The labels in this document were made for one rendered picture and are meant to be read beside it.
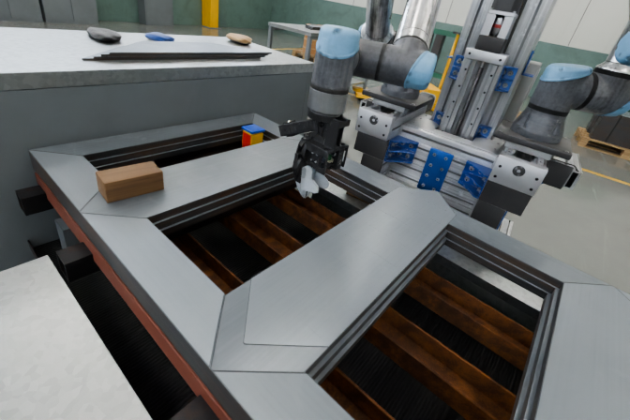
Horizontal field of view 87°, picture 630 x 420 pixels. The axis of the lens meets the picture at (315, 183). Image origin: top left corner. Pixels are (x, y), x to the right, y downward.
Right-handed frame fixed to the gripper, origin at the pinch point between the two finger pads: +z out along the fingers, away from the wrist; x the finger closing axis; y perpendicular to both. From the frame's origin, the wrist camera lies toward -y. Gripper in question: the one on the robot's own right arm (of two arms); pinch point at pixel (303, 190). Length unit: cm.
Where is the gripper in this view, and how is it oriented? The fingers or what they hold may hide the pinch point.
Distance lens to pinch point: 77.1
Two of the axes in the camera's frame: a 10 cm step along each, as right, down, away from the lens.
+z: -1.6, 8.6, 4.9
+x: 6.4, -2.8, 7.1
